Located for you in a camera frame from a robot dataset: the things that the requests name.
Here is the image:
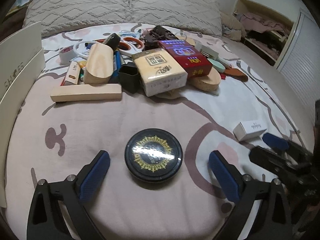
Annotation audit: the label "white louvered cabinet door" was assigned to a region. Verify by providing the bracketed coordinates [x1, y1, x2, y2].
[278, 11, 319, 113]

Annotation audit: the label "white tape roll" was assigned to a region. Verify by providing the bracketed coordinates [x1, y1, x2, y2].
[59, 45, 84, 64]

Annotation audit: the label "beige textured pillow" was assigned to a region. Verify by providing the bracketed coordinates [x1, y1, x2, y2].
[129, 0, 222, 36]
[23, 0, 132, 37]

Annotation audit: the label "right beige textured pillow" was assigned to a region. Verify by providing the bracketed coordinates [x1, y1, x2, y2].
[129, 0, 222, 36]

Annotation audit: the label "white shoe box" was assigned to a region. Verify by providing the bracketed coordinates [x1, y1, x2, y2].
[1, 22, 45, 208]

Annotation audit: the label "red cigarette carton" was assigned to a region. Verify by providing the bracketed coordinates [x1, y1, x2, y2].
[158, 40, 212, 79]

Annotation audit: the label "long wooden block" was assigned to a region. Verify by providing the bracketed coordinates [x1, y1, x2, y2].
[50, 84, 122, 102]

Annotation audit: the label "black round gold-patterned tin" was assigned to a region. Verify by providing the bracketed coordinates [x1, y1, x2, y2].
[124, 128, 183, 183]

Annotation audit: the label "round wooden box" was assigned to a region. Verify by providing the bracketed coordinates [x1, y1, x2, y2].
[189, 67, 221, 92]

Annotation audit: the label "orange handled scissors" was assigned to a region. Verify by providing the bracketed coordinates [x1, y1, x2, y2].
[118, 36, 145, 57]

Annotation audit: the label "white orange slim box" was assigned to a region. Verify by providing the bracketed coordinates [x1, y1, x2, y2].
[61, 61, 80, 86]

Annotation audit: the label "small white box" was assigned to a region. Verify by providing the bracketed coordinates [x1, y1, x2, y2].
[233, 120, 267, 141]

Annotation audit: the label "sage green stapler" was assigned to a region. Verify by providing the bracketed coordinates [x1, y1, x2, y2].
[194, 42, 219, 60]

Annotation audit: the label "mint green round case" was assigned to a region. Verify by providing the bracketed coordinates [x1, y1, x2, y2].
[207, 58, 226, 73]

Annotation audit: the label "black square cup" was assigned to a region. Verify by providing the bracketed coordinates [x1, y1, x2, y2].
[118, 62, 140, 94]

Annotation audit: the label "cream tissue pack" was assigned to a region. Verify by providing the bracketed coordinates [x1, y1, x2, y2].
[132, 48, 188, 97]

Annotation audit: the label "left beige textured pillow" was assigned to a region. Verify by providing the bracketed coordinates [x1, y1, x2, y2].
[23, 0, 132, 37]

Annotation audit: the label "black hair claw clip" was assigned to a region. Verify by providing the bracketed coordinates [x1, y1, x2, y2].
[144, 25, 178, 50]

